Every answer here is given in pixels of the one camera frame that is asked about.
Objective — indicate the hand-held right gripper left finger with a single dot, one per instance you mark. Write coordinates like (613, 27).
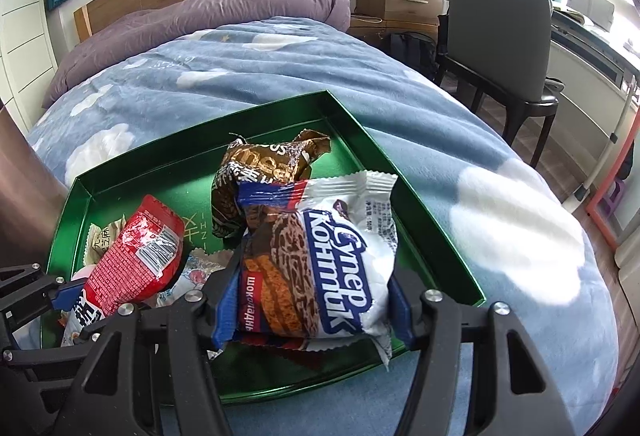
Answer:
(222, 316)

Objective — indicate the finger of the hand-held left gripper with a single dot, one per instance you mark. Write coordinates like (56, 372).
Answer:
(65, 296)

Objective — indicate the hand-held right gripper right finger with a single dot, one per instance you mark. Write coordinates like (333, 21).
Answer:
(400, 311)

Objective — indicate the pink cartoon packet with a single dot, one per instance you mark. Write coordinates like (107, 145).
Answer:
(82, 272)

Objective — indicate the clear white candy bag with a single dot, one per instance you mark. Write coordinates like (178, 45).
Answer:
(192, 278)

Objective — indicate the beige candy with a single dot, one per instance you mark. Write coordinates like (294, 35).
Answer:
(102, 236)

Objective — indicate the red and white long packet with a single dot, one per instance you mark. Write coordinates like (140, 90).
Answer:
(130, 256)

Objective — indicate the blue and white wafer packet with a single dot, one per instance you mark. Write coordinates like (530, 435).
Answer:
(320, 256)

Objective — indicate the green tray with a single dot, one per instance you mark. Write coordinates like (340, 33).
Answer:
(165, 176)

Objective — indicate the brown snack packet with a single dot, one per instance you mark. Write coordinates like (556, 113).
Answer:
(260, 165)

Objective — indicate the brown and black cylinder container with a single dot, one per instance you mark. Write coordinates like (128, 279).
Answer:
(25, 196)

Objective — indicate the blue cloud-print blanket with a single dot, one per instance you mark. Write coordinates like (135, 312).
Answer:
(350, 80)

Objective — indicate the purple stool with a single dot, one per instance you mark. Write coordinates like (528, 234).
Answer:
(615, 198)

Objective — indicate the black backpack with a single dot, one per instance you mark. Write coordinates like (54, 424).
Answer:
(412, 53)

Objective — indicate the white wardrobe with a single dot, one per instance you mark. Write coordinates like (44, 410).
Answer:
(22, 30)

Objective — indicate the white desk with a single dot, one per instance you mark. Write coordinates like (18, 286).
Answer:
(585, 65)

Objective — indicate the dark grey chair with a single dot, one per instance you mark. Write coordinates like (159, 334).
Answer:
(495, 15)

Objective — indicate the grey box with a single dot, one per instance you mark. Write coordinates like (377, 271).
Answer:
(590, 5)

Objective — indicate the red metal frame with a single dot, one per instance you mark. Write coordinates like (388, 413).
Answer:
(612, 186)

